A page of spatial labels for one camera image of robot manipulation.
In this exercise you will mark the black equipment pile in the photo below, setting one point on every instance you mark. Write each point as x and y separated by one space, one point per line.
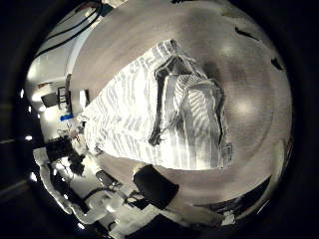
61 147

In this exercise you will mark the black frame stand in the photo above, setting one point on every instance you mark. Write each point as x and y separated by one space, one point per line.
68 93

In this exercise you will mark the striped white grey shirt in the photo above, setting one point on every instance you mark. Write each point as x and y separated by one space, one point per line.
133 116

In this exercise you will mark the dark monitor screen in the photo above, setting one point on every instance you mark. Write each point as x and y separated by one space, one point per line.
50 99

